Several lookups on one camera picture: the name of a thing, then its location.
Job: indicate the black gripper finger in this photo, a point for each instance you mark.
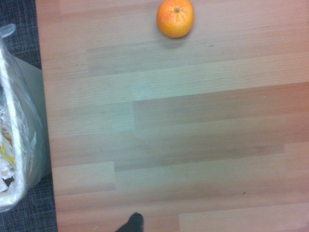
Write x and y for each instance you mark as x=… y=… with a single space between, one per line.
x=134 y=223

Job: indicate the orange tangerine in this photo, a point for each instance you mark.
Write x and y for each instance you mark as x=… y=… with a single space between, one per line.
x=175 y=21

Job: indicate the reddish wooden coffee table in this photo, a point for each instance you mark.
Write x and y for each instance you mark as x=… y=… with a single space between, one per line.
x=173 y=125

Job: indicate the crumpled wrappers and paper trash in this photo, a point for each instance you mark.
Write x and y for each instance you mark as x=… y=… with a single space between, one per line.
x=5 y=149

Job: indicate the white plastic trash bin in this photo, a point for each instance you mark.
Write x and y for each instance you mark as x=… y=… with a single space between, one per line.
x=26 y=116

